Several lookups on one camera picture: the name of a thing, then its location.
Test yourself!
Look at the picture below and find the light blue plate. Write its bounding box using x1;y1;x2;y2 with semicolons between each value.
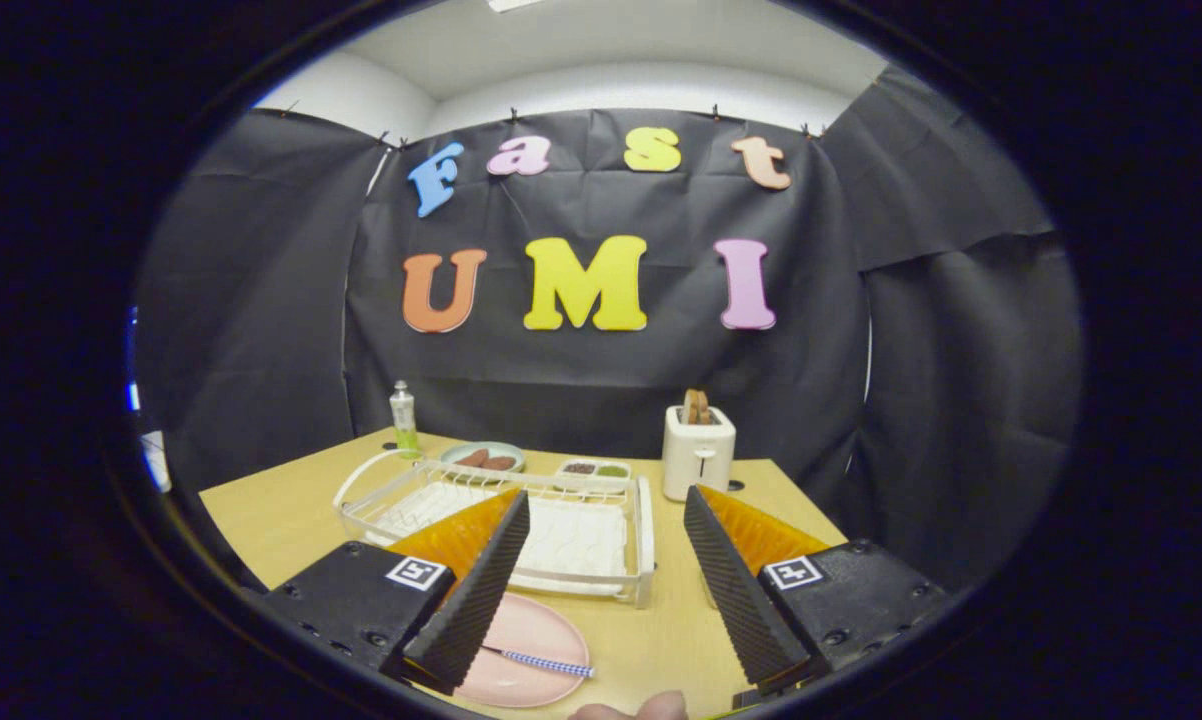
440;441;526;473

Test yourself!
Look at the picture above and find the pink plate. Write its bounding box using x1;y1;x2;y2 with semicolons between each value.
451;592;592;709

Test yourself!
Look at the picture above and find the white divided tray of beans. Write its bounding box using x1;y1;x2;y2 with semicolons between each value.
555;458;632;491

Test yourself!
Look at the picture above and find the white wire dish rack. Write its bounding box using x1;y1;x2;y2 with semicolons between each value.
333;448;656;609

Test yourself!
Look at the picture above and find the black backdrop cloth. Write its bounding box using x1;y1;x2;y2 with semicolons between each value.
131;65;1082;591

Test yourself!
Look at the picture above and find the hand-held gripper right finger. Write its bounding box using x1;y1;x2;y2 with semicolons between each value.
683;485;952;711

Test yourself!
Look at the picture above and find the white toaster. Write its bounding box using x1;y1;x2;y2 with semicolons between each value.
661;405;737;503

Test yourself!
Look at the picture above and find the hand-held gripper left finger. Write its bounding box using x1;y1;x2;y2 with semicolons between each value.
261;490;532;695

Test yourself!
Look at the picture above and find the blue checked handle spoon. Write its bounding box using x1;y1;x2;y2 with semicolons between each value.
481;645;596;680

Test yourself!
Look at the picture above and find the clear bottle with green liquid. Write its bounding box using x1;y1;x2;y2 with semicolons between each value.
390;380;421;460

